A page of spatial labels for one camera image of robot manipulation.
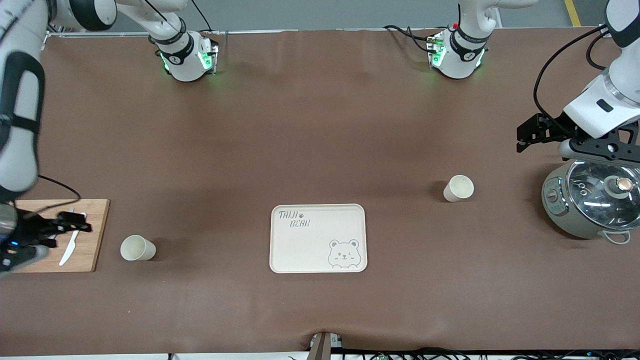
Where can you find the grey electric cooking pot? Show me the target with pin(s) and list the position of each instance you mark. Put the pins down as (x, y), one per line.
(557, 205)

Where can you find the black left camera mount bracket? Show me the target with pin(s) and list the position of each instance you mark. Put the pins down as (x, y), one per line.
(610, 147)

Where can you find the white plastic knife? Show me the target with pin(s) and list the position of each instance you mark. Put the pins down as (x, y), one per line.
(67, 255)

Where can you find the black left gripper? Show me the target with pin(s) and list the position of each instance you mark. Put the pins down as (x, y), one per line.
(556, 125)

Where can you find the table edge camera mount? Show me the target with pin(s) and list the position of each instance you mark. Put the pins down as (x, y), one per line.
(322, 347)

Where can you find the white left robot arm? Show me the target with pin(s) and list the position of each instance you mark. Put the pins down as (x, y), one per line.
(597, 107)

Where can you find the wooden cutting board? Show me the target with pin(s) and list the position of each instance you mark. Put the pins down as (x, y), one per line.
(97, 240)

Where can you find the cream bear print tray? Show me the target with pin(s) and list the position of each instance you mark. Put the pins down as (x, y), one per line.
(305, 255)

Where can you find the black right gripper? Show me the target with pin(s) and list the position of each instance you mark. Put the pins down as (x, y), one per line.
(28, 231)

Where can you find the glass pot lid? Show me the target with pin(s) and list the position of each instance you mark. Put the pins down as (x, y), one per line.
(600, 192)

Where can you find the white plastic cup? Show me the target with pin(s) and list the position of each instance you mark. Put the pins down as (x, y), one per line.
(459, 187)
(134, 248)

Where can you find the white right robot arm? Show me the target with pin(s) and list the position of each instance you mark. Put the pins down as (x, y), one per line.
(20, 125)

